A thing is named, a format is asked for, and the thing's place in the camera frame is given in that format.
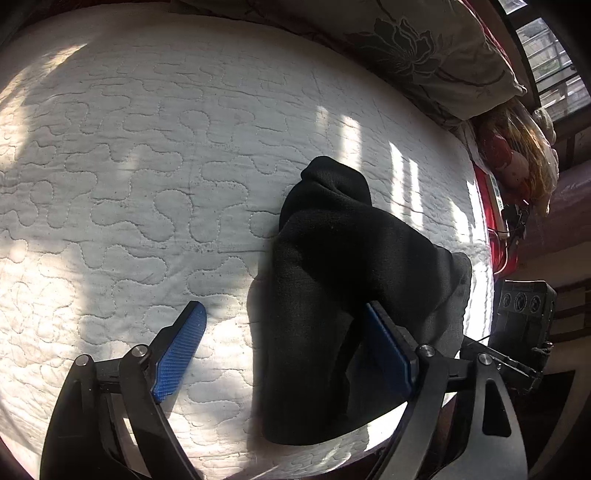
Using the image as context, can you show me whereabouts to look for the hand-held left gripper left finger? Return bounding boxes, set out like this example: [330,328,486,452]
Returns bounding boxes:
[41,301,207,480]

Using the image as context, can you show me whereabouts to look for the grey floral pillow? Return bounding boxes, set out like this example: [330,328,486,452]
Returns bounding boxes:
[249,0,528,129]

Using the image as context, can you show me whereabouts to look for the black cable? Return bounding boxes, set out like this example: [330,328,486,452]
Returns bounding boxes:
[499,200,532,244]

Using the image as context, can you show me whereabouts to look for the window with metal bars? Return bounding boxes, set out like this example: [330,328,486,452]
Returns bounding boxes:
[501,0,591,123]

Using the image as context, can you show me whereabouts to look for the red and white stuffed toy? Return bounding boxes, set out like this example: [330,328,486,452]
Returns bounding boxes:
[475,99,561,217]

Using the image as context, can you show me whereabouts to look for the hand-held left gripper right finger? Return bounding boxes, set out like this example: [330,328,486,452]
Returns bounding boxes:
[362,300,529,480]

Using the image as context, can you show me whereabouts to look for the black pants with yellow print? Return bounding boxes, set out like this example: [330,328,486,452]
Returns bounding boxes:
[247,156,472,446]

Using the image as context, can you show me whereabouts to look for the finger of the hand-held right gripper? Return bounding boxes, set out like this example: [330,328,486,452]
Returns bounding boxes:
[496,351,546,393]

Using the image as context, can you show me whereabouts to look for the white quilted mattress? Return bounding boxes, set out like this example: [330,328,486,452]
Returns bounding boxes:
[0,4,497,480]

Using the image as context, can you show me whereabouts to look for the red bed sheet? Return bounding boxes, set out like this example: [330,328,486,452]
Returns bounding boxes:
[470,157,522,280]

